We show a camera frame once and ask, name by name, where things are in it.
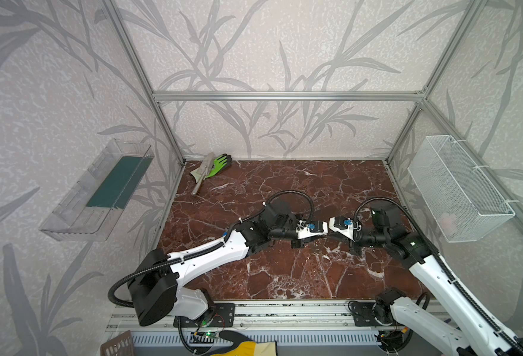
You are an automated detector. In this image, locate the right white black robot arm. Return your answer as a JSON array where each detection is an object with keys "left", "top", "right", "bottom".
[{"left": 329, "top": 197, "right": 523, "bottom": 355}]

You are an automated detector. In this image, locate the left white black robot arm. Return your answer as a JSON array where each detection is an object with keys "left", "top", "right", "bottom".
[{"left": 107, "top": 192, "right": 329, "bottom": 326}]

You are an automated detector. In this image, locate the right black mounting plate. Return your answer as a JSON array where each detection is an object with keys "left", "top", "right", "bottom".
[{"left": 347, "top": 301, "right": 378, "bottom": 326}]

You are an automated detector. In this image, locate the black mounting plate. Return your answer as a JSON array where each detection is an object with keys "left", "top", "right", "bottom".
[
  {"left": 174, "top": 303, "right": 236, "bottom": 329},
  {"left": 347, "top": 301, "right": 378, "bottom": 326}
]

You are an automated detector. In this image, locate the pink object in basket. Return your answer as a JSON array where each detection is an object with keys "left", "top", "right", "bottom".
[{"left": 438, "top": 213, "right": 458, "bottom": 236}]

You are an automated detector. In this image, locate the green black work glove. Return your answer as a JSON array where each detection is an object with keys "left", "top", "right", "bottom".
[{"left": 206, "top": 154, "right": 233, "bottom": 179}]

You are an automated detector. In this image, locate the grey work glove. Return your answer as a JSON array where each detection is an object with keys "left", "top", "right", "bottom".
[{"left": 191, "top": 152, "right": 215, "bottom": 195}]

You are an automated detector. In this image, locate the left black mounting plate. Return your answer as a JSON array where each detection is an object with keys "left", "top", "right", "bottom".
[{"left": 174, "top": 303, "right": 236, "bottom": 329}]

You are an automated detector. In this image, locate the yellow black glove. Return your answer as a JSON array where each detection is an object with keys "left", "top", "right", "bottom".
[{"left": 206, "top": 330, "right": 278, "bottom": 356}]

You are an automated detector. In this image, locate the brown perforated plastic piece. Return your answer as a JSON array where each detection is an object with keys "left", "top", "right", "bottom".
[{"left": 100, "top": 331, "right": 135, "bottom": 356}]

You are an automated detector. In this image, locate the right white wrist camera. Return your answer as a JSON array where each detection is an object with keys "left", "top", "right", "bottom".
[{"left": 328, "top": 216, "right": 362, "bottom": 242}]

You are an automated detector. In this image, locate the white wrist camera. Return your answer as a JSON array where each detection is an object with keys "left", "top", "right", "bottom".
[
  {"left": 296, "top": 220, "right": 328, "bottom": 240},
  {"left": 328, "top": 216, "right": 362, "bottom": 242}
]

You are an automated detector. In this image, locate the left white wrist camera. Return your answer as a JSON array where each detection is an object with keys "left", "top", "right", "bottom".
[{"left": 296, "top": 220, "right": 328, "bottom": 240}]

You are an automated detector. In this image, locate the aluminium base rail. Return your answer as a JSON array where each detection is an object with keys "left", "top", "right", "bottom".
[{"left": 105, "top": 300, "right": 456, "bottom": 349}]

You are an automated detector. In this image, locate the white wire mesh basket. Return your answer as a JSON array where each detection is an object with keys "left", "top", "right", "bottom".
[{"left": 408, "top": 135, "right": 516, "bottom": 243}]

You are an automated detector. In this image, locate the clear plastic wall tray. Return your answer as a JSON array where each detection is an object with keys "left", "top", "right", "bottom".
[{"left": 40, "top": 139, "right": 155, "bottom": 242}]

